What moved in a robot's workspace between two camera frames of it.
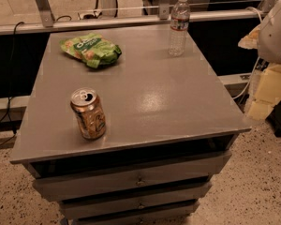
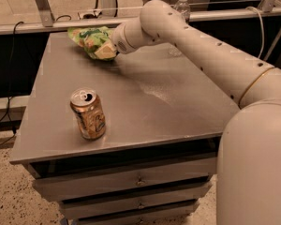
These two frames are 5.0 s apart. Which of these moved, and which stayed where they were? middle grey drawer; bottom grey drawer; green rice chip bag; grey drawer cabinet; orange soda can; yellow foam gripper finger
Moved: green rice chip bag; yellow foam gripper finger
Stayed: middle grey drawer; orange soda can; grey drawer cabinet; bottom grey drawer
